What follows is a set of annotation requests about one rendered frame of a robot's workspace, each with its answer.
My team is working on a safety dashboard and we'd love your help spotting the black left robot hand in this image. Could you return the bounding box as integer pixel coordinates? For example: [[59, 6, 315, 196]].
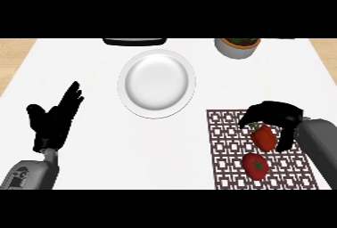
[[25, 80, 86, 154]]

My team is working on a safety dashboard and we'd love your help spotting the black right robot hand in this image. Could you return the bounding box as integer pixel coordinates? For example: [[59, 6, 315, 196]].
[[237, 101, 306, 153]]

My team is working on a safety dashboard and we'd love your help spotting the red bell pepper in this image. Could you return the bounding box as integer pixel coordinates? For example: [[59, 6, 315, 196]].
[[248, 124, 279, 152]]

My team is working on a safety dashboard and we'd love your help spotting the brown patterned placemat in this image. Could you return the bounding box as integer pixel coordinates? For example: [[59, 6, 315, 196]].
[[205, 109, 321, 191]]

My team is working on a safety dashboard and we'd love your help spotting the white plate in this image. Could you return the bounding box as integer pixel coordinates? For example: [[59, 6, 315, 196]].
[[115, 48, 198, 119]]

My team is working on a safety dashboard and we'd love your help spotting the red tomato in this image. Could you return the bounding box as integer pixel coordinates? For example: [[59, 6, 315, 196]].
[[241, 152, 271, 181]]

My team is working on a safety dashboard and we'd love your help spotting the grey plant pot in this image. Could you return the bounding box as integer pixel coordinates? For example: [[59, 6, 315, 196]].
[[213, 37, 262, 60]]

